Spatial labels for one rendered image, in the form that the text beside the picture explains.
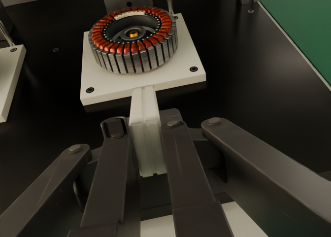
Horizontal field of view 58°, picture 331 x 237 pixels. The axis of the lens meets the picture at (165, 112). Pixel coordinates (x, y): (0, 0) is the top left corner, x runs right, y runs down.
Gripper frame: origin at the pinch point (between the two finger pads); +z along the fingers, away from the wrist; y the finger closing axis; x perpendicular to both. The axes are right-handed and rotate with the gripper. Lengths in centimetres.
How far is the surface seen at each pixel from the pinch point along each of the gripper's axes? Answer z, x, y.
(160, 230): 4.9, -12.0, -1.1
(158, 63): 19.3, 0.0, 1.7
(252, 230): 3.5, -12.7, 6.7
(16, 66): 25.7, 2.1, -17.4
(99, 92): 17.6, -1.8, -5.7
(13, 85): 22.7, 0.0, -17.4
